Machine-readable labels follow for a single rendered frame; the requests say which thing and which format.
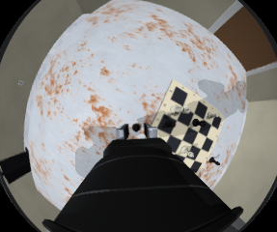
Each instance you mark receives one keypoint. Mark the chessboard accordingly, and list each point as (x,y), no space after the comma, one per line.
(199,140)

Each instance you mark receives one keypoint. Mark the white pawn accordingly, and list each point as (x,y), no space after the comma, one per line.
(210,115)

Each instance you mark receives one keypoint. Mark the white chess king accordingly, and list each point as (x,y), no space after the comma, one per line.
(176,110)

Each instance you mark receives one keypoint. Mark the white bishop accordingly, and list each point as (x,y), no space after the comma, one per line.
(184,150)

